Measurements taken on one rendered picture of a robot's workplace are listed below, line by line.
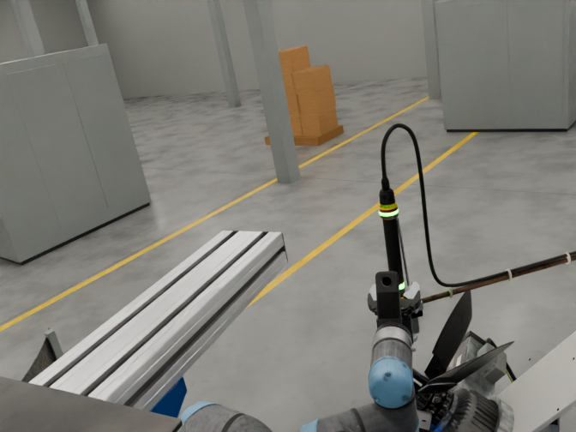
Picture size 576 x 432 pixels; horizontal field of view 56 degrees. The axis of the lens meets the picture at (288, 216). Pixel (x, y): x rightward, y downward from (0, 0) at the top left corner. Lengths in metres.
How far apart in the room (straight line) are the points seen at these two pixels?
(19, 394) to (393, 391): 0.64
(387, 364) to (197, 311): 0.52
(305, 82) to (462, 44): 2.54
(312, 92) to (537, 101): 3.44
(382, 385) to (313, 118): 8.59
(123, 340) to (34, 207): 6.66
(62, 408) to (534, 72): 8.19
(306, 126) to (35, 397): 9.17
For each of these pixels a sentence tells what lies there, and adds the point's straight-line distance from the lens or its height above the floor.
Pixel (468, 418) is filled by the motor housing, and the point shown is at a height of 1.17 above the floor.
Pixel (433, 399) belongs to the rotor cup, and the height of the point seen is 1.20.
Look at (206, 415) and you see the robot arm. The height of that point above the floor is 1.50.
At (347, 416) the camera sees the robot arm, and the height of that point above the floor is 1.58.
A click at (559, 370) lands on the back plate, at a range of 1.65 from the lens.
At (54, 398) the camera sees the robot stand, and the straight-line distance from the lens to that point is 0.50.
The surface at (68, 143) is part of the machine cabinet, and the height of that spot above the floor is 1.19.
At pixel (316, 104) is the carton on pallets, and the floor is 0.68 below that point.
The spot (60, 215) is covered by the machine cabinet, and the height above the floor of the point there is 0.39.
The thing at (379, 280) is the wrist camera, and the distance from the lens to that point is 1.12.
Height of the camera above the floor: 2.29
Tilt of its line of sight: 21 degrees down
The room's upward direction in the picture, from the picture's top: 11 degrees counter-clockwise
